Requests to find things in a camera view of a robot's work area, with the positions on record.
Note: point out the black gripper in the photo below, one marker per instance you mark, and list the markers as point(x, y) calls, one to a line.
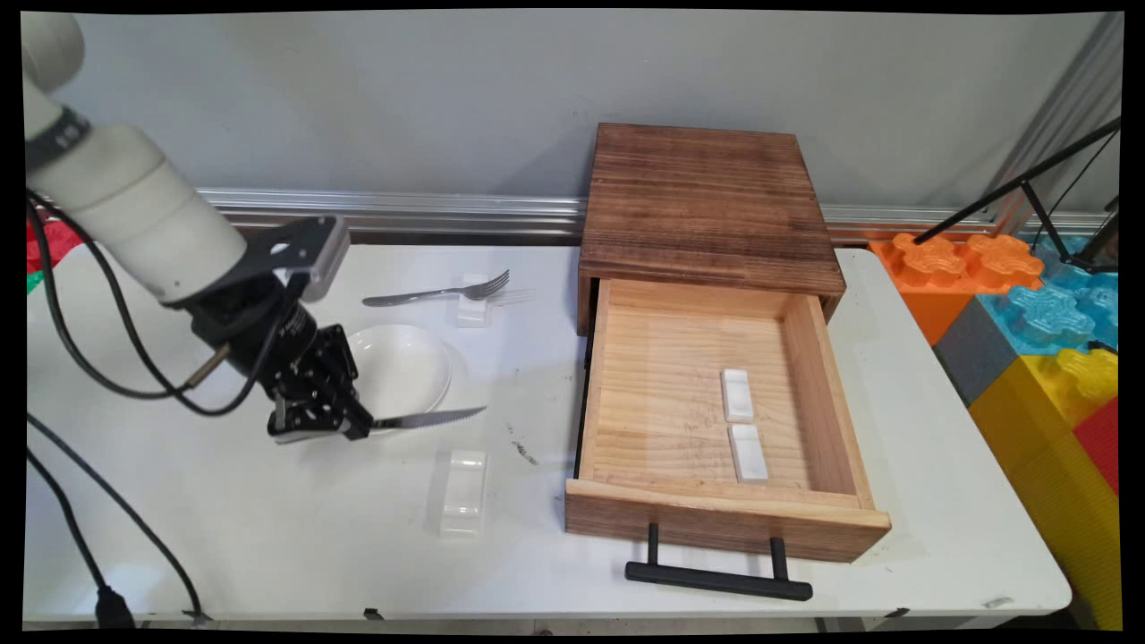
point(255, 335)

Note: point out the silver serrated table knife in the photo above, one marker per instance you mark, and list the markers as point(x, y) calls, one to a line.
point(429, 418)

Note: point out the white round plate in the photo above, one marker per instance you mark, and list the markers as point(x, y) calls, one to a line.
point(402, 367)

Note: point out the silver metal fork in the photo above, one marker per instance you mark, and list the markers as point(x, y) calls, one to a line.
point(420, 294)

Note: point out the clear fork rest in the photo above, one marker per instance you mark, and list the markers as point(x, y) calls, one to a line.
point(472, 313)

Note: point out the clear knife rest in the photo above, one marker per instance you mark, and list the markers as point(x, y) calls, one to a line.
point(465, 492)

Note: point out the red and green foam piece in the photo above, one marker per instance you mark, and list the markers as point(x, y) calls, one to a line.
point(54, 246)

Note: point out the light wooden drawer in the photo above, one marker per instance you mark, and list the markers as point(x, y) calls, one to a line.
point(662, 394)

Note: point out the white ceramic cutlery rest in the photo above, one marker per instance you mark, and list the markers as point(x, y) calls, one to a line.
point(738, 398)
point(749, 456)

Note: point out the dark wooden drawer cabinet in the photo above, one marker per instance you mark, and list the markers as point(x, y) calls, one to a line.
point(707, 197)

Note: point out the orange foam block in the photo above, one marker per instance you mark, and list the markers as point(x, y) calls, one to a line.
point(930, 264)

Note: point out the grey foam block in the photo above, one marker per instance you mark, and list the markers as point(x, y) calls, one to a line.
point(975, 353)

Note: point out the black tripod stand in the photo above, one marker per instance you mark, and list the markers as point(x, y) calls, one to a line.
point(1011, 188)

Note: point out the blue foam block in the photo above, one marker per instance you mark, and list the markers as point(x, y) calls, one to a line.
point(1047, 313)

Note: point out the red foam block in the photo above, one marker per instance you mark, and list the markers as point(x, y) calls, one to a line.
point(1100, 443)

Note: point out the grey curtain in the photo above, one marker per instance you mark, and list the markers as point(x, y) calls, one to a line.
point(1073, 107)

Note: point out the aluminium wall rail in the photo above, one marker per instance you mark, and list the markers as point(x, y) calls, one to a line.
point(402, 207)

